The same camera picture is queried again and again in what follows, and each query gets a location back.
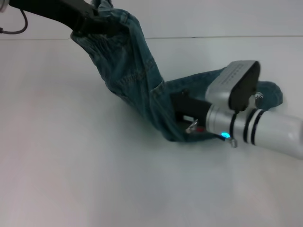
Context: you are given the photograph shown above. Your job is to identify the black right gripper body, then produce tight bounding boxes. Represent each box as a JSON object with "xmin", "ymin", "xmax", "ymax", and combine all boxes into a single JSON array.
[{"xmin": 170, "ymin": 89, "xmax": 212, "ymax": 131}]

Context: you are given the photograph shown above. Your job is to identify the blue denim shorts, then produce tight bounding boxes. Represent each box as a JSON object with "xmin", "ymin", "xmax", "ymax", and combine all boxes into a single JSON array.
[{"xmin": 70, "ymin": 0, "xmax": 284, "ymax": 144}]

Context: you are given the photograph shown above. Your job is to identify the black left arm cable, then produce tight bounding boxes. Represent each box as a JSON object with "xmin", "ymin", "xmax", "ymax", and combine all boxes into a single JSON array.
[{"xmin": 0, "ymin": 9, "xmax": 29, "ymax": 35}]

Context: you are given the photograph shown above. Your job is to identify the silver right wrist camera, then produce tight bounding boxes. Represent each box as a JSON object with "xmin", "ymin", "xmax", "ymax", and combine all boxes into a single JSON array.
[{"xmin": 205, "ymin": 60, "xmax": 261, "ymax": 112}]

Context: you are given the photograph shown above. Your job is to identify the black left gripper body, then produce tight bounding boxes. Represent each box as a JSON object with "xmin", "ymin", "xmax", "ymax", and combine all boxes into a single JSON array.
[{"xmin": 8, "ymin": 0, "xmax": 99, "ymax": 34}]

